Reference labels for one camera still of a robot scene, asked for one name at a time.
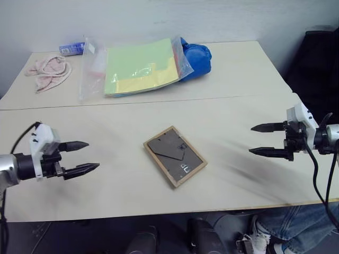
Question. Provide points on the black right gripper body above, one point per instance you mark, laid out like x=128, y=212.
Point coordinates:
x=294, y=140

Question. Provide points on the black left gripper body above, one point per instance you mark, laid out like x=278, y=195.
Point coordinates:
x=52, y=164

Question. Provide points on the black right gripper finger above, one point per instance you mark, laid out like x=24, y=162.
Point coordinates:
x=267, y=127
x=266, y=151

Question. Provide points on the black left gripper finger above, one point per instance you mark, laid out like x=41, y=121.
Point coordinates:
x=74, y=145
x=80, y=169

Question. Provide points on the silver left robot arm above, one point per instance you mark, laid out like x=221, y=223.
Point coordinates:
x=10, y=166

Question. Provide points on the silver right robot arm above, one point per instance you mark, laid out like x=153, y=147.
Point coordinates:
x=328, y=139

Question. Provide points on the clear plastic zip bag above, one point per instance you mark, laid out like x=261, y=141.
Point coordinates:
x=92, y=71

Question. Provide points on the pink towel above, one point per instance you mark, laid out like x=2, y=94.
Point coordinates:
x=49, y=72

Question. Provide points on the person's leg in jeans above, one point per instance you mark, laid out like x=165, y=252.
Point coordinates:
x=299, y=223

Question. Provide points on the white sneaker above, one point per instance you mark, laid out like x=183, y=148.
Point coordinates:
x=258, y=236

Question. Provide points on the dark rounded robot leg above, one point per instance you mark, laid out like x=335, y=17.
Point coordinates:
x=141, y=240
x=202, y=235

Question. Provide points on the blue cloth bundle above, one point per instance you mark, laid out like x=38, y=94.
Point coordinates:
x=197, y=61

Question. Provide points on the blue white packet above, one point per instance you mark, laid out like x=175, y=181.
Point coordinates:
x=71, y=48

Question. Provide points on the stack of coloured paper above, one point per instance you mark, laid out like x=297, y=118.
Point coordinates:
x=140, y=67

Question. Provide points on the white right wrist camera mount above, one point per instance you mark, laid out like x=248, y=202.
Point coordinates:
x=304, y=116

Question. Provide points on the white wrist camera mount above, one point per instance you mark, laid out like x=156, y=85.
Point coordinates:
x=304, y=116
x=39, y=137

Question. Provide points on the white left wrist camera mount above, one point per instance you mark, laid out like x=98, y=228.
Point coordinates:
x=39, y=137

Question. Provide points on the wooden picture frame face-down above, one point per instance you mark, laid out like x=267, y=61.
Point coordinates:
x=174, y=156

